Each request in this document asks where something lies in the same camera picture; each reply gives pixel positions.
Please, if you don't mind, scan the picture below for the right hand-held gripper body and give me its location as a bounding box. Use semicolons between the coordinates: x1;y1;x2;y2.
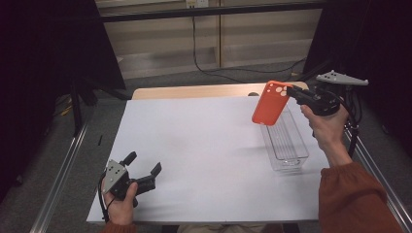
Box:
295;69;369;117

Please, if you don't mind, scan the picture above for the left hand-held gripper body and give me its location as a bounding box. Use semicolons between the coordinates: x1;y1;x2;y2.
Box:
103;159;157;208

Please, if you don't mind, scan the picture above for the orange phone case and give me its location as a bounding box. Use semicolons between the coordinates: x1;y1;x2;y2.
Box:
252;80;294;126

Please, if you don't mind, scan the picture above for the clear plastic storage bin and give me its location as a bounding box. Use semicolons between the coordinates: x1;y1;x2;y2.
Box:
258;105;310;173

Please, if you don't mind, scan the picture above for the person's right hand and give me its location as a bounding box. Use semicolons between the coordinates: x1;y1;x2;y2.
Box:
300;105;349;153

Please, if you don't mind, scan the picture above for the person's left hand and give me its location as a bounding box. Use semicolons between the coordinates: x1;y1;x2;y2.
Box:
101;181;139;225

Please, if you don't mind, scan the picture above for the white table cover sheet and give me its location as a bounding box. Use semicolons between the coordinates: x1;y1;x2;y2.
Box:
86;95;329;224

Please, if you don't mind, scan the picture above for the black metal stand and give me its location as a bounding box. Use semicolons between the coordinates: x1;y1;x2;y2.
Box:
69;79;98;137

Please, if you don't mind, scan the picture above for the black curtain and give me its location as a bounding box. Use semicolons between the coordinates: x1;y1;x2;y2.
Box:
302;0;412;156
0;0;126;195

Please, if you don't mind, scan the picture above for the wooden table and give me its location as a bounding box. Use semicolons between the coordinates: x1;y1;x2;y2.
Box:
131;81;309;101

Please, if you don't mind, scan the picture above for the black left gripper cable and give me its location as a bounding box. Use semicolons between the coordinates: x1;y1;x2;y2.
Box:
97;171;113;224

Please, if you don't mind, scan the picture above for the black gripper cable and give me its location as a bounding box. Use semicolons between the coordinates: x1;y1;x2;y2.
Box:
334;95;361;159
97;171;113;224

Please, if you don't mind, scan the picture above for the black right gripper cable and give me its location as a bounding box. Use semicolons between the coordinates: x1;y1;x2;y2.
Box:
334;95;361;159

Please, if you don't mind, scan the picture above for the aluminium frame rail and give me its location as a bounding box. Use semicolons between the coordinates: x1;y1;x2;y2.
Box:
343;129;412;233
30;122;90;233

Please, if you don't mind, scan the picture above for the yellow floor cable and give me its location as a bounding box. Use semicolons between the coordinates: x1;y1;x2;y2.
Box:
57;95;74;117

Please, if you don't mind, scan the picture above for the black wall cable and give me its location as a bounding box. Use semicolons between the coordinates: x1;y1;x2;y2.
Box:
192;16;307;83

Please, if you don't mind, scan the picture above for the white wall socket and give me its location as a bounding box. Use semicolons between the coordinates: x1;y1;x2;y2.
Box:
186;0;210;9

